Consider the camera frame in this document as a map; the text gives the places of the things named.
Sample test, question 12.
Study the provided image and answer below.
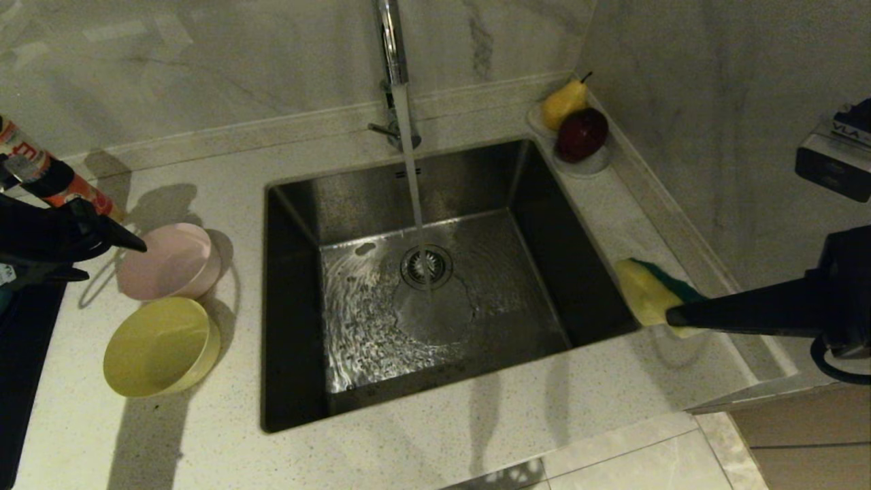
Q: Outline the pink bowl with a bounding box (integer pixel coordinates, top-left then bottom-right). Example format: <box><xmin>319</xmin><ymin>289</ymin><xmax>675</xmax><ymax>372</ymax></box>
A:
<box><xmin>116</xmin><ymin>223</ymin><xmax>223</xmax><ymax>302</ymax></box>

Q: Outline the green sponge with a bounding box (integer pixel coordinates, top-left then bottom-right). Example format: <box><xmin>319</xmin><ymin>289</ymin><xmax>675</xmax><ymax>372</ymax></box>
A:
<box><xmin>614</xmin><ymin>257</ymin><xmax>708</xmax><ymax>339</ymax></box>

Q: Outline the yellow bowl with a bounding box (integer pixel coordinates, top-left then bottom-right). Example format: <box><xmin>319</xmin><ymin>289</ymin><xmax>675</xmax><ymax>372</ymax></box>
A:
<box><xmin>103</xmin><ymin>296</ymin><xmax>223</xmax><ymax>399</ymax></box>

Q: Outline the chrome faucet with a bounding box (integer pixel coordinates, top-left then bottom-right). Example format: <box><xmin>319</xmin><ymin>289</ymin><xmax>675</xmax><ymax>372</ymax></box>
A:
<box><xmin>367</xmin><ymin>0</ymin><xmax>423</xmax><ymax>153</ymax></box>

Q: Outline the stainless steel sink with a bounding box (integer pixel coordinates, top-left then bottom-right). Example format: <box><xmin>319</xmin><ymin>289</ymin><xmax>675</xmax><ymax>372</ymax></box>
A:
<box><xmin>262</xmin><ymin>138</ymin><xmax>641</xmax><ymax>434</ymax></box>

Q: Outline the round metal sink drain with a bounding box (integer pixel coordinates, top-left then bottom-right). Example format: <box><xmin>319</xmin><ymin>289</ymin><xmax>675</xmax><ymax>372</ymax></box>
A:
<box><xmin>400</xmin><ymin>245</ymin><xmax>453</xmax><ymax>292</ymax></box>

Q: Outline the beige wooden cabinet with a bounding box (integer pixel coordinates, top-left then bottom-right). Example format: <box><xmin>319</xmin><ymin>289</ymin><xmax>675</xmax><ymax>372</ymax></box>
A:
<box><xmin>680</xmin><ymin>373</ymin><xmax>871</xmax><ymax>490</ymax></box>

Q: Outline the white fruit dish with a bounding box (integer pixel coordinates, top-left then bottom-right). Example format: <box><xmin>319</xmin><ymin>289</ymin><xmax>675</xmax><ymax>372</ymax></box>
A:
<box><xmin>525</xmin><ymin>105</ymin><xmax>611</xmax><ymax>179</ymax></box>

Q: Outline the dark red apple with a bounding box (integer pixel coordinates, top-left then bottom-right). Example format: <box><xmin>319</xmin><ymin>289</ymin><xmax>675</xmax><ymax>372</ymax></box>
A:
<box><xmin>555</xmin><ymin>109</ymin><xmax>608</xmax><ymax>164</ymax></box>

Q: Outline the yellow pear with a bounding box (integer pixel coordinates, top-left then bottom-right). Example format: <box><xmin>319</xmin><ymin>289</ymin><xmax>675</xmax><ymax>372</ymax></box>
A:
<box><xmin>541</xmin><ymin>73</ymin><xmax>591</xmax><ymax>132</ymax></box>

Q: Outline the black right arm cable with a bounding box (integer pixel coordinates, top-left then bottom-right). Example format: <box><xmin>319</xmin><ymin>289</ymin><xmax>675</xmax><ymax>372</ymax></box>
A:
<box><xmin>810</xmin><ymin>336</ymin><xmax>871</xmax><ymax>386</ymax></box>

